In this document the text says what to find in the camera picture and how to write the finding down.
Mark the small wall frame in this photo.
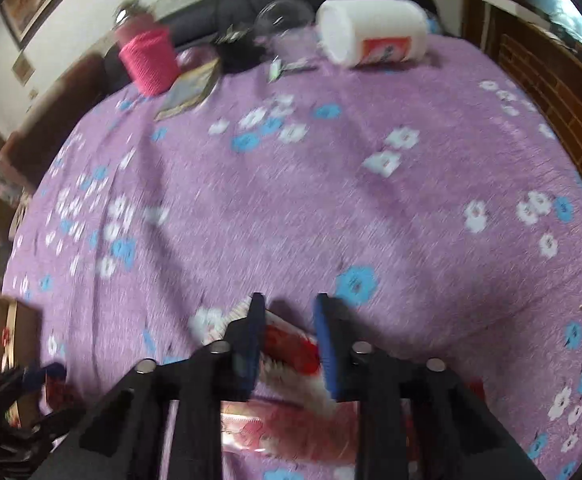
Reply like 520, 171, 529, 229
13, 57, 34, 84

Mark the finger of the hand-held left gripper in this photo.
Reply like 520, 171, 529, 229
18, 362, 68, 391

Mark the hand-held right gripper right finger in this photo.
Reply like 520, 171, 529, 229
314, 293, 547, 480

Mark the clear glass bowl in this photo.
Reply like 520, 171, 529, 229
253, 0, 318, 61

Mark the small black object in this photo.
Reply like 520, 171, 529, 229
216, 27, 268, 73

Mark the brown armchair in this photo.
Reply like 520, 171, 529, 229
0, 54, 118, 192

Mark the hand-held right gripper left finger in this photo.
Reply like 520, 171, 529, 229
31, 293, 267, 480

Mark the black sofa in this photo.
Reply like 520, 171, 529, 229
103, 0, 442, 92

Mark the small silver tool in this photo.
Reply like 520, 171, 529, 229
268, 57, 318, 82

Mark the red white snack packet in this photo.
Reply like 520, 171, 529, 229
218, 297, 367, 463

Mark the pink bottle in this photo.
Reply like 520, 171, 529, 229
112, 0, 180, 97

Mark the purple floral tablecloth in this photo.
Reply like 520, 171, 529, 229
1, 25, 582, 480

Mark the white plastic jar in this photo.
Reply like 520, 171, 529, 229
315, 0, 431, 69

